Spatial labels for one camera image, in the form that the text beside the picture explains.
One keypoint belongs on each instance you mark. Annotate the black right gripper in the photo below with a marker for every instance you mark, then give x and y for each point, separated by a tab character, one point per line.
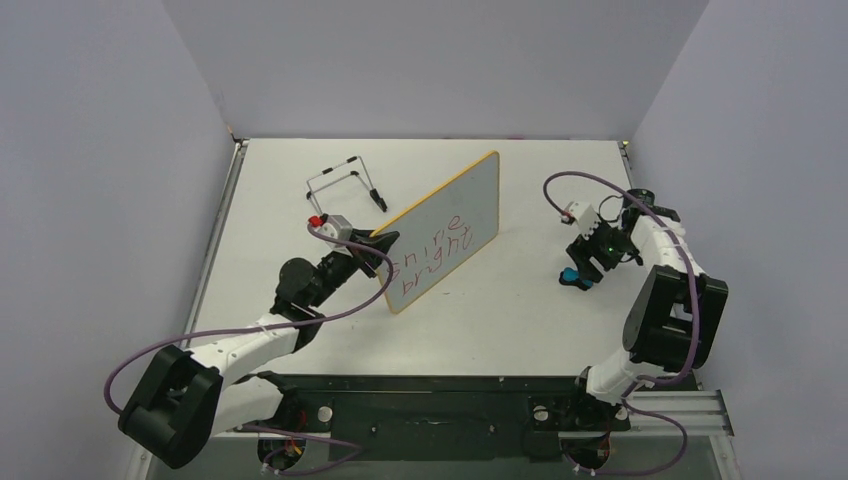
588	260

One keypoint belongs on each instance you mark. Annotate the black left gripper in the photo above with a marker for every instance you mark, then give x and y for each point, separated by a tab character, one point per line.
359	257

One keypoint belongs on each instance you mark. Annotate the blue black whiteboard eraser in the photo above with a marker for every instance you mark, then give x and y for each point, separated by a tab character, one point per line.
571	277

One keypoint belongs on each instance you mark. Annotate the yellow framed whiteboard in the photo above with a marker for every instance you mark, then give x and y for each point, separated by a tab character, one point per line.
441	231

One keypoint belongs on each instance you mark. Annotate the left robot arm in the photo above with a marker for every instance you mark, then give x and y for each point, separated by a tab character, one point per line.
187	396

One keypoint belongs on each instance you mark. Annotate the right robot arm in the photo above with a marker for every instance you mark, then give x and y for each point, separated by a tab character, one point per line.
674	319

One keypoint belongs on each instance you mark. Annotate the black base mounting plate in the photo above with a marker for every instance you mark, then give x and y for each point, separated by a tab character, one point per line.
445	418

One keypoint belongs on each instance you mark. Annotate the black wire easel stand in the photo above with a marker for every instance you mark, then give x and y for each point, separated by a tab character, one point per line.
353	167

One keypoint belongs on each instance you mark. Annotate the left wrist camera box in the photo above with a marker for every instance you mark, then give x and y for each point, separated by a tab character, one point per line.
334	230

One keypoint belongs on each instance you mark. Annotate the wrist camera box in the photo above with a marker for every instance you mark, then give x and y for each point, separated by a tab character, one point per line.
334	230
582	215

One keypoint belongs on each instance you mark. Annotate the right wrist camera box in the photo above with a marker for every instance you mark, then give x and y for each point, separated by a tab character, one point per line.
582	215

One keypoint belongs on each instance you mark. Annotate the aluminium frame rail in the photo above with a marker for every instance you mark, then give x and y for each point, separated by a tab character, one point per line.
664	412

